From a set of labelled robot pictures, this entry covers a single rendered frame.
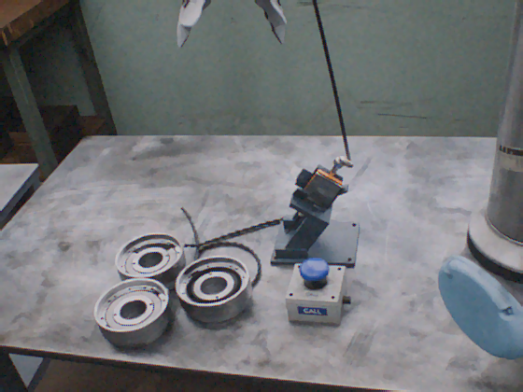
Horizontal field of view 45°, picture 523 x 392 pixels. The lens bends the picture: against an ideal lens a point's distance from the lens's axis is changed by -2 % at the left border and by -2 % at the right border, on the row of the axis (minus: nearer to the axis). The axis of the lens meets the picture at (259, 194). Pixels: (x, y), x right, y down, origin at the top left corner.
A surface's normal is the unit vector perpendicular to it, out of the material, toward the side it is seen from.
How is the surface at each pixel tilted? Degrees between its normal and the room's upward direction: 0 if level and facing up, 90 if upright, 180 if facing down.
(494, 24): 90
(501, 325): 98
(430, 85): 90
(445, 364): 0
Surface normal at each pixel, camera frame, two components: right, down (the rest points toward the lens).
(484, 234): -0.76, -0.40
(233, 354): -0.14, -0.82
